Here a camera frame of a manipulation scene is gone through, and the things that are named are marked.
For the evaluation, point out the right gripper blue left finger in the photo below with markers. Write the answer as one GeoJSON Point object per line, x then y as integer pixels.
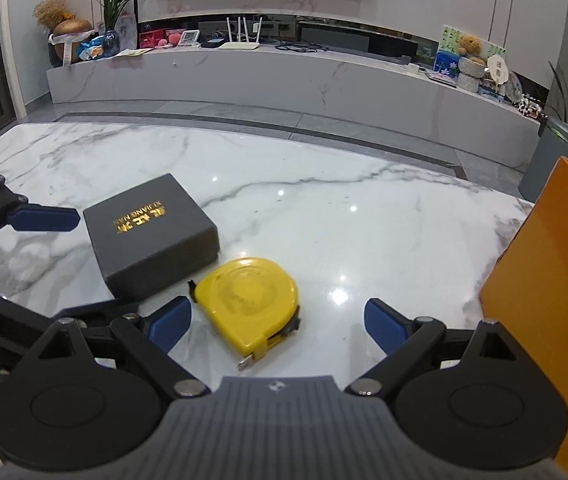
{"type": "Point", "coordinates": [166, 326]}

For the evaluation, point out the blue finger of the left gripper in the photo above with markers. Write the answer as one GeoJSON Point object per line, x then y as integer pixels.
{"type": "Point", "coordinates": [38, 218]}

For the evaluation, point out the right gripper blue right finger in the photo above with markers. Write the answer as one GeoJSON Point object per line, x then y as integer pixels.
{"type": "Point", "coordinates": [386, 326]}

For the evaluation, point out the dark grey gift box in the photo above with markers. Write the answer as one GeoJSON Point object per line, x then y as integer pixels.
{"type": "Point", "coordinates": [150, 237]}

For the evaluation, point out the yellow tape measure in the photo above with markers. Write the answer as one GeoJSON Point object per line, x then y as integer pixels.
{"type": "Point", "coordinates": [253, 303]}

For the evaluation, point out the orange storage box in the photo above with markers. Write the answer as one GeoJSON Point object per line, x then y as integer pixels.
{"type": "Point", "coordinates": [527, 289]}

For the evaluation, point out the dried flower arrangement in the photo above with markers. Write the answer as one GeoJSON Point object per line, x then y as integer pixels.
{"type": "Point", "coordinates": [51, 13]}

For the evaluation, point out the plant in blue vase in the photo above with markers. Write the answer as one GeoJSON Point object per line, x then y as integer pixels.
{"type": "Point", "coordinates": [111, 11]}

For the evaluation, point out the marble tv console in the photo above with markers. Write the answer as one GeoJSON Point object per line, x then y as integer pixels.
{"type": "Point", "coordinates": [328, 84]}

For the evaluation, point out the grey pedal trash bin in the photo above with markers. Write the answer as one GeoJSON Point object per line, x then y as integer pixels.
{"type": "Point", "coordinates": [552, 145]}

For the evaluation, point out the white wifi router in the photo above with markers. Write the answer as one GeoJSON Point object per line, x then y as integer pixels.
{"type": "Point", "coordinates": [239, 39]}

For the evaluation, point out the round paper fan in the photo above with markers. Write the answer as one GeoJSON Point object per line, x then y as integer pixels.
{"type": "Point", "coordinates": [498, 70]}

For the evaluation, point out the brown teddy bear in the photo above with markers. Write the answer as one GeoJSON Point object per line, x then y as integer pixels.
{"type": "Point", "coordinates": [469, 46]}

